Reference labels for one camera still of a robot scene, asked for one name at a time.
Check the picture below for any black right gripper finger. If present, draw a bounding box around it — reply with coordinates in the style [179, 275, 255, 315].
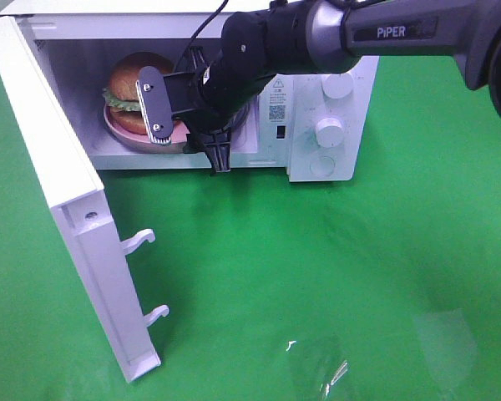
[185, 127, 231, 174]

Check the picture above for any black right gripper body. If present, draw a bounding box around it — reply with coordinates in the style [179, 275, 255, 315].
[164, 48, 238, 138]

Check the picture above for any pink plate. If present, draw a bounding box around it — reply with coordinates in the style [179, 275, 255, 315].
[104, 106, 189, 154]

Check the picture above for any burger with lettuce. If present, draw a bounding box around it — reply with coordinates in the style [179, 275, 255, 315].
[103, 52, 174, 135]

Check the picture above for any round microwave door button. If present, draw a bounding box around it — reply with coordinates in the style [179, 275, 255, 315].
[310, 156, 336, 178]

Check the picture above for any white microwave door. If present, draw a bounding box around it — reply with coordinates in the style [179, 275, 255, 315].
[0, 16, 169, 382]

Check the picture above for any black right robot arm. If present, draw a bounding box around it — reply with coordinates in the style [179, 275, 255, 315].
[164, 1, 501, 172]

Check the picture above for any white microwave oven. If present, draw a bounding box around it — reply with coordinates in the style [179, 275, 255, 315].
[0, 1, 378, 181]

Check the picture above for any lower white microwave knob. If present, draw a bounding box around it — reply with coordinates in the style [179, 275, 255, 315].
[315, 117, 345, 148]

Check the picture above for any white microwave knob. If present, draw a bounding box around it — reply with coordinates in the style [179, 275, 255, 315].
[321, 73, 354, 99]
[315, 117, 345, 148]

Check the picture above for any upper white microwave knob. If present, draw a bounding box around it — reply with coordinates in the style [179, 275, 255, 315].
[321, 73, 354, 99]

